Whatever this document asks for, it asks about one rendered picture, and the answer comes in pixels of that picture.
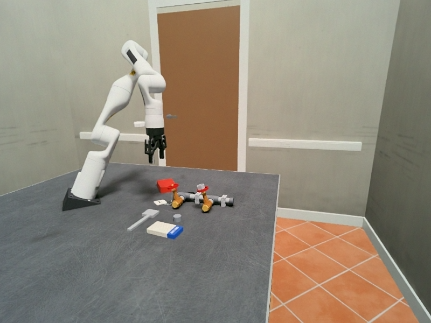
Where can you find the white short cylinder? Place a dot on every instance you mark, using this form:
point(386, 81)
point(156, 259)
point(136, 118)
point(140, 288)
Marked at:
point(177, 218)

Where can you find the grey pipe tee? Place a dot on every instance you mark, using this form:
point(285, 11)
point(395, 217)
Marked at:
point(209, 200)

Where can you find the white tag on silver chain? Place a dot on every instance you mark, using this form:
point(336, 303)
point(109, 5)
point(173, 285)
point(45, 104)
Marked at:
point(161, 202)

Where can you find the red flat rectangular pad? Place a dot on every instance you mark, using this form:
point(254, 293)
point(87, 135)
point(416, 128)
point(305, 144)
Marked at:
point(163, 184)

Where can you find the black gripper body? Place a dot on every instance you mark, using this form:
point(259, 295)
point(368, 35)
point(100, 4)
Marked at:
point(155, 134)

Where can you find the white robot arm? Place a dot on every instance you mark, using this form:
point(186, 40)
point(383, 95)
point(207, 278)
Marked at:
point(89, 179)

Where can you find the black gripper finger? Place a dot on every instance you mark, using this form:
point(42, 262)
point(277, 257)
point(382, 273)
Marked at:
point(162, 147)
point(150, 152)

